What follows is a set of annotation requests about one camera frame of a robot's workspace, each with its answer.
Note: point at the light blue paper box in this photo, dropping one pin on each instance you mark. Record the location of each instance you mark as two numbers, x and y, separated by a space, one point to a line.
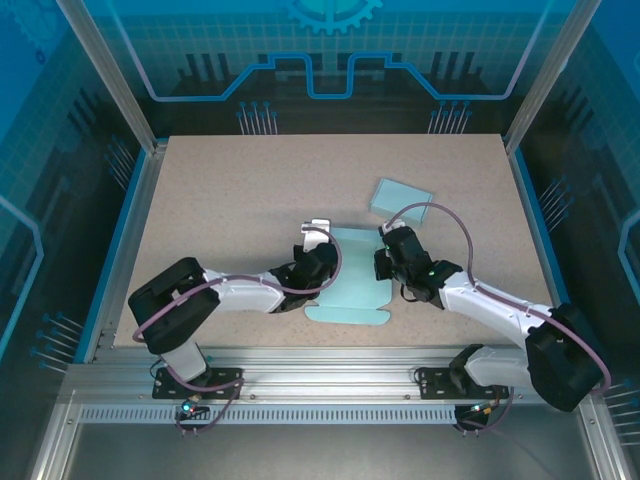
395 195
355 300

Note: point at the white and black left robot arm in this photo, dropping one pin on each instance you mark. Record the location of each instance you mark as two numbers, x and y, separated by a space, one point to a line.
185 360

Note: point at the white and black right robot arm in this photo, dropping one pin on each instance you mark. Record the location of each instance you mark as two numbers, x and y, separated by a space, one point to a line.
500 367

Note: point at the blue table edge strip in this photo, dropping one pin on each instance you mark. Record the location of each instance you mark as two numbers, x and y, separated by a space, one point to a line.
531 200

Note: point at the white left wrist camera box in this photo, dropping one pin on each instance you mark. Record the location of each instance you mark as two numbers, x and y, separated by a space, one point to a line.
315 234

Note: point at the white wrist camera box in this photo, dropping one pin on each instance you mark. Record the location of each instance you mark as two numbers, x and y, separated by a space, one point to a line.
315 234
390 230

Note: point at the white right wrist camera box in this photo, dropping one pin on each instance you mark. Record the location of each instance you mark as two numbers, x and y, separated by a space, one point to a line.
390 230

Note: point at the aluminium mounting rail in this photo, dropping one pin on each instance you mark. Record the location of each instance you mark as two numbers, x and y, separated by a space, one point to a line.
325 375

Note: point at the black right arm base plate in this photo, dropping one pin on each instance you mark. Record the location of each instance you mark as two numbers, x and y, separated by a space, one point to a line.
432 385

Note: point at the aluminium side rail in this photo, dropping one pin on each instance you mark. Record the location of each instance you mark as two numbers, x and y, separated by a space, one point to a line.
131 250

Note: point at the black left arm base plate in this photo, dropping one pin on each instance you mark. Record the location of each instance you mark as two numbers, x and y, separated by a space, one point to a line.
165 387

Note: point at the aluminium frame post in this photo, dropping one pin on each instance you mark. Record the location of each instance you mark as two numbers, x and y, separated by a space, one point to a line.
545 80
117 80

